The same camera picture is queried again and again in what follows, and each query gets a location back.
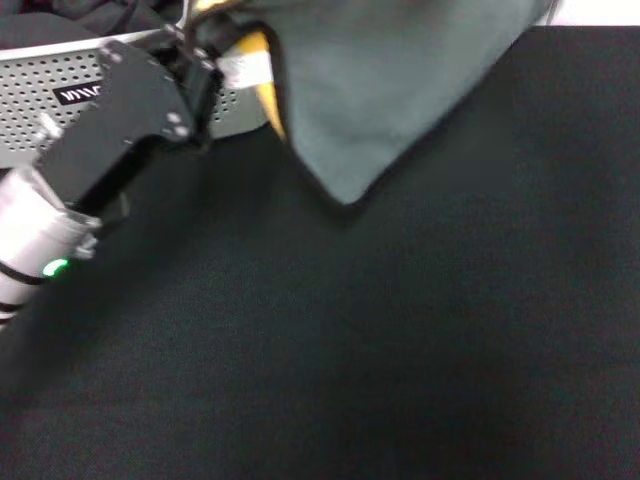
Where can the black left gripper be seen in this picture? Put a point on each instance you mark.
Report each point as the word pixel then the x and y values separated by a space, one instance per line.
pixel 130 105

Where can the black tablecloth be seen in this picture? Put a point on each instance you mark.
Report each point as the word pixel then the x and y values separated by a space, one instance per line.
pixel 350 325

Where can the grey perforated storage box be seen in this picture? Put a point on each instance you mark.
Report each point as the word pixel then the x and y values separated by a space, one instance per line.
pixel 25 120

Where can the black cloth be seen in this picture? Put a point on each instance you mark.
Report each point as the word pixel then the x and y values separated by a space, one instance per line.
pixel 50 25

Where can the grey yellow black-trimmed towel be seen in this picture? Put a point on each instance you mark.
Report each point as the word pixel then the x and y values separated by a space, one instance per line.
pixel 380 90

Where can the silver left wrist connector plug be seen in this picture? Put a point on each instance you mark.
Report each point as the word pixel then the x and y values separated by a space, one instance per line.
pixel 50 127

